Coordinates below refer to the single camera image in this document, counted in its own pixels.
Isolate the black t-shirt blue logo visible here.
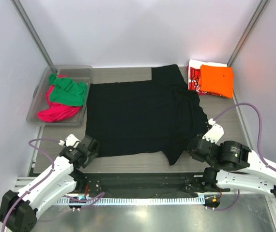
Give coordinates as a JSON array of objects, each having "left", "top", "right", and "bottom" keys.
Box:
[{"left": 86, "top": 64, "right": 208, "bottom": 165}]

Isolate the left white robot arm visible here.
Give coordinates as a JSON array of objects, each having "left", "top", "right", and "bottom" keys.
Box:
[{"left": 0, "top": 134, "right": 100, "bottom": 232}]

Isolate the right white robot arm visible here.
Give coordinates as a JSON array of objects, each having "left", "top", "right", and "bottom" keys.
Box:
[{"left": 187, "top": 123, "right": 276, "bottom": 199}]

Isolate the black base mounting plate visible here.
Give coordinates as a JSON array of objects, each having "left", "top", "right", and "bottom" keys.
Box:
[{"left": 80, "top": 172, "right": 219, "bottom": 194}]

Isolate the pink t-shirt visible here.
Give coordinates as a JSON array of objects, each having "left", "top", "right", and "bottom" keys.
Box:
[{"left": 37, "top": 75, "right": 82, "bottom": 123}]

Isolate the clear plastic bin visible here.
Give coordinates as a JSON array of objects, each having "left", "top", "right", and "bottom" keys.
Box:
[{"left": 26, "top": 65, "right": 93, "bottom": 127}]

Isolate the green t-shirt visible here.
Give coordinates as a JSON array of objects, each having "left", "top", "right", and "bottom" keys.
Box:
[{"left": 48, "top": 74, "right": 88, "bottom": 107}]

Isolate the orange folded t-shirt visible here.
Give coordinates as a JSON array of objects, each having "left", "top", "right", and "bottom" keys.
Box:
[{"left": 199, "top": 65, "right": 234, "bottom": 99}]

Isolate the red white folded t-shirt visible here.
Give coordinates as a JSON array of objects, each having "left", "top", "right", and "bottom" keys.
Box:
[{"left": 186, "top": 59, "right": 227, "bottom": 95}]

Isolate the slotted white cable duct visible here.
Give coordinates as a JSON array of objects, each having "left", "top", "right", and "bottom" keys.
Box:
[{"left": 54, "top": 195, "right": 205, "bottom": 207}]

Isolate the right aluminium frame post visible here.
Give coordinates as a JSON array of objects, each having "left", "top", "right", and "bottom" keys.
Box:
[{"left": 227, "top": 0, "right": 270, "bottom": 67}]

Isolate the aluminium frame post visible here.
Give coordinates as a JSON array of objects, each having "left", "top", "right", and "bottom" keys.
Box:
[
  {"left": 227, "top": 0, "right": 270, "bottom": 67},
  {"left": 11, "top": 0, "right": 57, "bottom": 73}
]

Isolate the left aluminium frame post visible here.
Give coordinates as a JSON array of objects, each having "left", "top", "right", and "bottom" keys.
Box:
[{"left": 11, "top": 0, "right": 57, "bottom": 73}]

